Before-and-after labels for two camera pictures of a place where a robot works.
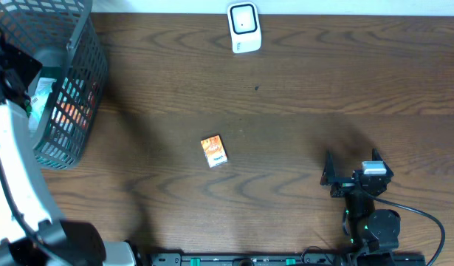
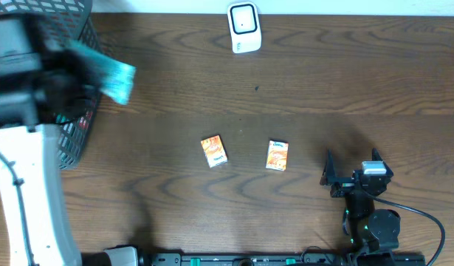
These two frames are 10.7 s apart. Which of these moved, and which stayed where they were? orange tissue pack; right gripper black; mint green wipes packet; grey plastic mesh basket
Moved: mint green wipes packet
Stayed: orange tissue pack; right gripper black; grey plastic mesh basket
